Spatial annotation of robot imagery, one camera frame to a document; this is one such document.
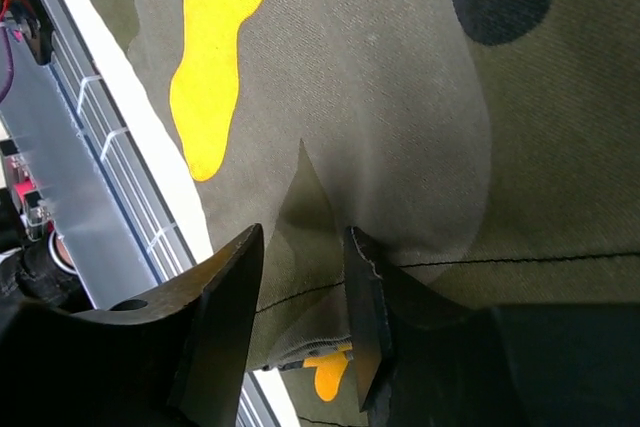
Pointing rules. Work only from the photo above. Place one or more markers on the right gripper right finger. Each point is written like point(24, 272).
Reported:
point(423, 360)

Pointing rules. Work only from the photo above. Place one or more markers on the yellow camouflage trousers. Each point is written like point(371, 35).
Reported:
point(490, 146)

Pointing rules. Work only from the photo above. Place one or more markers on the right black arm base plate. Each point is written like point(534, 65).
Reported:
point(30, 18)

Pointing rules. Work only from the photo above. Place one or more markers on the aluminium front rail frame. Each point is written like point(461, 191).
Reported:
point(73, 167)

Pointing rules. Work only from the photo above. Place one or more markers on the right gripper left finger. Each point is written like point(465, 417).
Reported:
point(174, 355)

